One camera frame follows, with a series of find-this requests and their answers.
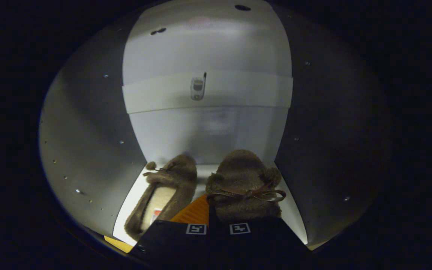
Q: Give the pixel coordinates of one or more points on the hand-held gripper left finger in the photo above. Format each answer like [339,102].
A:
[174,240]

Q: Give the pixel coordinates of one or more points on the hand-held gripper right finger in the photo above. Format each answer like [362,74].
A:
[253,242]

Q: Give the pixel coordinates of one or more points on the brown furry shoe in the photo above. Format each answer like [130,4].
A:
[178,176]
[242,168]

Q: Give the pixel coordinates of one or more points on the grey shoe cabinet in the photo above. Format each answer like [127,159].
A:
[208,131]

